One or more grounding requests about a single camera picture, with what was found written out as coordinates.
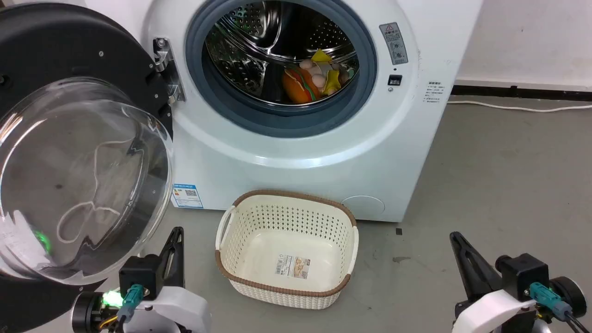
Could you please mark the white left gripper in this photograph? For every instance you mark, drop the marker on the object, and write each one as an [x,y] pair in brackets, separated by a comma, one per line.
[180,307]

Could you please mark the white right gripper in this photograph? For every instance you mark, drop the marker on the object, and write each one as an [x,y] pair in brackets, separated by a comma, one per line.
[495,312]

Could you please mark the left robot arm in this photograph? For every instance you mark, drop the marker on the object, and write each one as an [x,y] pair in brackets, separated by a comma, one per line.
[85,312]

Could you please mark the white front-load washing machine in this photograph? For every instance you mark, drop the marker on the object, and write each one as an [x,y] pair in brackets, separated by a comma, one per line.
[286,162]

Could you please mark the metal door hinge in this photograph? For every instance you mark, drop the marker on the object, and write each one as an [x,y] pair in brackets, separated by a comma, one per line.
[167,69]

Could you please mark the black door latch slot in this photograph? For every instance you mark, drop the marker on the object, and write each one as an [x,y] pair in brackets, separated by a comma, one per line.
[394,80]

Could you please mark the black washing machine door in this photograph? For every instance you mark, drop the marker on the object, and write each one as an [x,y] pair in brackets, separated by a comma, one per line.
[69,46]

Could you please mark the blue energy label sticker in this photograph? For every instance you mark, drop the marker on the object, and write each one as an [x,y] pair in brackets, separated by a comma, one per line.
[187,196]

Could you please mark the cream plastic laundry basket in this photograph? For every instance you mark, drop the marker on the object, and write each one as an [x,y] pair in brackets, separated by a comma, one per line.
[249,282]

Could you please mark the paper label in basket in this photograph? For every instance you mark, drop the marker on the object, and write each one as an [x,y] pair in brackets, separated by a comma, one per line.
[293,266]

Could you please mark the round white filter cover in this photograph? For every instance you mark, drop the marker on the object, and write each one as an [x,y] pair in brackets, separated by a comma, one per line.
[364,206]

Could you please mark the small printed text sticker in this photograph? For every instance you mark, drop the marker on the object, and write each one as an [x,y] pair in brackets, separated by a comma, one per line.
[435,92]

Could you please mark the black baseboard strip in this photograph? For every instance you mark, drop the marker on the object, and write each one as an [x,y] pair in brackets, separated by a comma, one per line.
[522,91]

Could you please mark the hamburger plush toy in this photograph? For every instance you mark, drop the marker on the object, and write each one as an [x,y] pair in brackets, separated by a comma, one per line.
[298,88]

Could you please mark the stainless steel washer drum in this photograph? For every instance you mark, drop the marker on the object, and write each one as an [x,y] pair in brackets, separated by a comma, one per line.
[245,46]

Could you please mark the yellow toy piece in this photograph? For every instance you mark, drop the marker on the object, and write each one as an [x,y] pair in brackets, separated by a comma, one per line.
[331,82]

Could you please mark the grey warning sticker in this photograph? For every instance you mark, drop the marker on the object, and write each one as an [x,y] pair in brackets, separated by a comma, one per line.
[394,44]

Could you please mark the beige egg toy cluster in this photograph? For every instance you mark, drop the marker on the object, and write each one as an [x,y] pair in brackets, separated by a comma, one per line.
[316,70]

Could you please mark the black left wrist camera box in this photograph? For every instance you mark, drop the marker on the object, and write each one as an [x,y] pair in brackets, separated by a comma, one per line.
[138,275]

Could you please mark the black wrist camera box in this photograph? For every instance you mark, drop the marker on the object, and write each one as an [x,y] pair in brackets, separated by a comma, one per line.
[138,275]
[525,275]

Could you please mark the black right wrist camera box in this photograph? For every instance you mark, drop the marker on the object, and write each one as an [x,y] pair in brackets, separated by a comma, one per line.
[525,275]

